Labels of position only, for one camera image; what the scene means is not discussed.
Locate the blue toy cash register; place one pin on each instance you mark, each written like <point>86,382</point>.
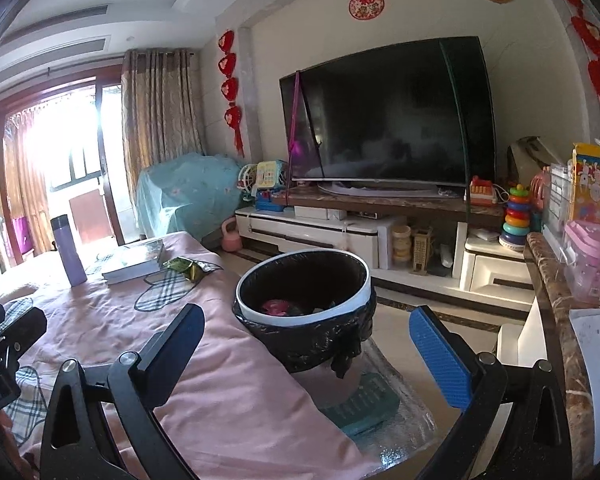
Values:
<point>270,201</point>

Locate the round red wall sticker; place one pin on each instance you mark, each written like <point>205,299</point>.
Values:
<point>366,5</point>

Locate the pink toy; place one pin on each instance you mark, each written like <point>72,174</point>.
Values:
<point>540,190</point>

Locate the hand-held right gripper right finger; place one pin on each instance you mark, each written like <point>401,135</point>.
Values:
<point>437,355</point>

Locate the white television cabinet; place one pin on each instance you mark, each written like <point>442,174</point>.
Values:
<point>330,230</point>

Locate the pink wrapper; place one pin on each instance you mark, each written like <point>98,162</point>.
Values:
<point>275,307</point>

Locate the green snack packet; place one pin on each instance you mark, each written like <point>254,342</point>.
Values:
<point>185,267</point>

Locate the black flat television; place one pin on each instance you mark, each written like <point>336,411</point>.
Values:
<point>390,115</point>

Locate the white book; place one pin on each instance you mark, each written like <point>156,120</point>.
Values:
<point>135,260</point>

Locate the white fan toy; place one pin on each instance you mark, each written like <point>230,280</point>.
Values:
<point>247,185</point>

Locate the yellow picture book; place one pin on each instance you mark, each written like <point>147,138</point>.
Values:
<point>595,180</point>

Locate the clear plastic box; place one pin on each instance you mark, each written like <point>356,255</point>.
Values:
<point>557,205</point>

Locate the brown marble counter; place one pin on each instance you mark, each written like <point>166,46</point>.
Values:
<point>555,300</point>

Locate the beige bag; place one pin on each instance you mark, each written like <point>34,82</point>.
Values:
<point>530,160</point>

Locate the red toy phone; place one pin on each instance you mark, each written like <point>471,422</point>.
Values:
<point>482,192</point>

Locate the yellow round container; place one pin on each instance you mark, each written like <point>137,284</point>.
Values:
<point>401,245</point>

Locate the pink kettlebell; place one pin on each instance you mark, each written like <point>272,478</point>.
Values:
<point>231,237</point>

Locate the white bin with black bag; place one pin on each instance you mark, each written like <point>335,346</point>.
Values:
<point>305,345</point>

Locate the beige patterned curtain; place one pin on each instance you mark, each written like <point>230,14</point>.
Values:
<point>160,110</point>

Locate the wooden toy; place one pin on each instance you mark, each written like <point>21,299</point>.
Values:
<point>422,252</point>

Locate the balcony sliding door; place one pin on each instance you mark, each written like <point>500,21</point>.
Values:
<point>80,170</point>

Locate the purple thermos bottle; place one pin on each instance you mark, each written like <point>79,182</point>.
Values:
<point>70,250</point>

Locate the pink lid storage box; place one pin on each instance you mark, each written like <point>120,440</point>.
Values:
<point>592,260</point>

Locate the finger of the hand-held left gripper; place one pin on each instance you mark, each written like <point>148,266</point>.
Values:
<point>22,330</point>

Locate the white paper sheet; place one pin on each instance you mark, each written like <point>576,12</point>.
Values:
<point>597,360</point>

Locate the teal furniture cover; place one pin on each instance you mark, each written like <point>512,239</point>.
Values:
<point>185,195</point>

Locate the glass bathroom scale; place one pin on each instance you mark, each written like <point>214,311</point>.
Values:
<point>365,405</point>

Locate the red heart garland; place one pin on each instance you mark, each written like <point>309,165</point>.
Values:
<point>595,45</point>

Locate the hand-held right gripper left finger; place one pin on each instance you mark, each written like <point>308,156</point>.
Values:
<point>180,345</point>

